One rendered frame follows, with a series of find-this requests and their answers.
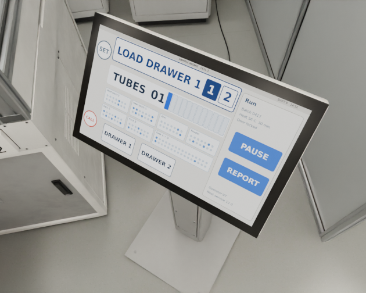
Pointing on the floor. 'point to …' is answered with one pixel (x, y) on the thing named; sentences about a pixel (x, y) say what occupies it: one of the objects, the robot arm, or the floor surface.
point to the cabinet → (51, 156)
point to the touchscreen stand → (183, 244)
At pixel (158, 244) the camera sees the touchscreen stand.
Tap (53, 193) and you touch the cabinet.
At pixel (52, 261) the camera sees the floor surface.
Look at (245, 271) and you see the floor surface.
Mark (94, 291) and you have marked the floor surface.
